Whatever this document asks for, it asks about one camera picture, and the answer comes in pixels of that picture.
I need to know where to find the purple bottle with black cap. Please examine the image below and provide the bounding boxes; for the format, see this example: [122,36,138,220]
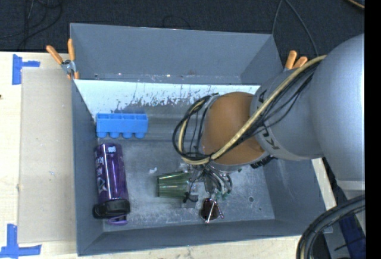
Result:
[92,142,132,226]

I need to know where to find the dark red sunglasses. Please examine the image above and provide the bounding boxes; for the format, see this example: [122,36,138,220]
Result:
[198,197,225,224]

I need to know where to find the pale flat board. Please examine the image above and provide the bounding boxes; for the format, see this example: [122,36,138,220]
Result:
[17,68,79,244]

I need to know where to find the grey metal bin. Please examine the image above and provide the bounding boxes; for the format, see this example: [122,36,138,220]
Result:
[68,22,333,257]

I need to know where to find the clear green cup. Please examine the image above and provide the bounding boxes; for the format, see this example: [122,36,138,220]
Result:
[156,170,192,199]

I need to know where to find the blue toy brick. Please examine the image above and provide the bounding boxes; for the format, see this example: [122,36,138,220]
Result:
[95,113,149,140]

